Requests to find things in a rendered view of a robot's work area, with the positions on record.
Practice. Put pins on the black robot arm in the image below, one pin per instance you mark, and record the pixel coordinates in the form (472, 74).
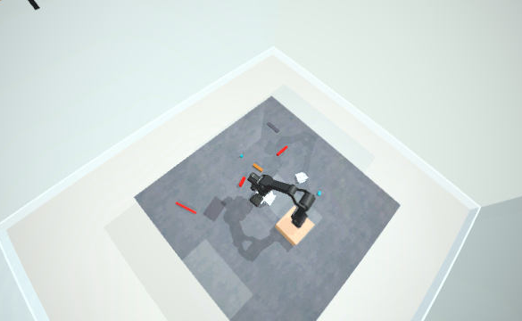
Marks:
(266, 184)

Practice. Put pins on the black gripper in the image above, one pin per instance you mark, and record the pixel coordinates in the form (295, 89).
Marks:
(258, 198)

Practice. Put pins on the orange rectangular bar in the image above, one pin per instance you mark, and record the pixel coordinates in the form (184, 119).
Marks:
(257, 167)

